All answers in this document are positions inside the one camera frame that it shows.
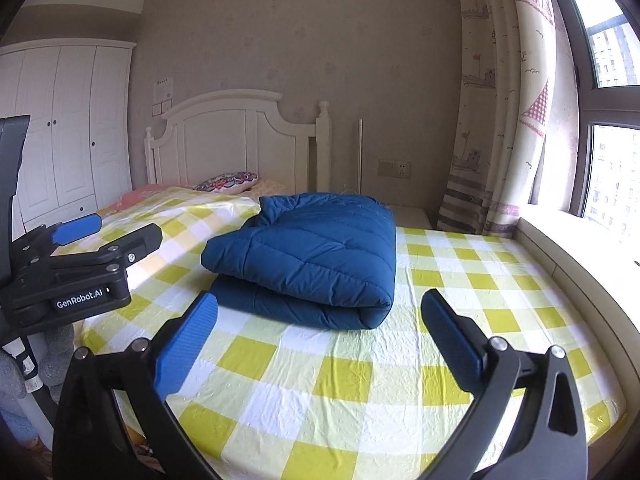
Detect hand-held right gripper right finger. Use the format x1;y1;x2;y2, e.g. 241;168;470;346
421;289;590;480

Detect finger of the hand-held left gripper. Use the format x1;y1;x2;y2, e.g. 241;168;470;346
12;213;103;261
50;223;163;273

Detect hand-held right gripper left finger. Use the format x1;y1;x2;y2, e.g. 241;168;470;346
52;290;219;480

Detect blue puffer jacket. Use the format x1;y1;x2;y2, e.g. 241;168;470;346
201;192;397;331

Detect pink blanket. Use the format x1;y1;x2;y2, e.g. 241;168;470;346
120;183;173;203

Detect white wardrobe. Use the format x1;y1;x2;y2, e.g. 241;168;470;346
0;40;137;241

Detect floral embroidered pillow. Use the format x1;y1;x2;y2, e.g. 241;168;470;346
192;171;260;194

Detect white nightstand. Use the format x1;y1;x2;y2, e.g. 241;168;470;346
385;203;433;231

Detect white wooden headboard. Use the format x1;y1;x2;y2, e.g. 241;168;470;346
144;90;332;193

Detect beige window ledge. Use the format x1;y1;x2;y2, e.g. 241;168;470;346
515;210;640;401

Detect sailboat printed curtain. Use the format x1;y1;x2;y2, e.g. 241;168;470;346
437;0;558;236

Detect window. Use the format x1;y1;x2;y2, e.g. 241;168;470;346
542;0;640;241

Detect wall socket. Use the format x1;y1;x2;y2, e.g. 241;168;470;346
377;160;412;178

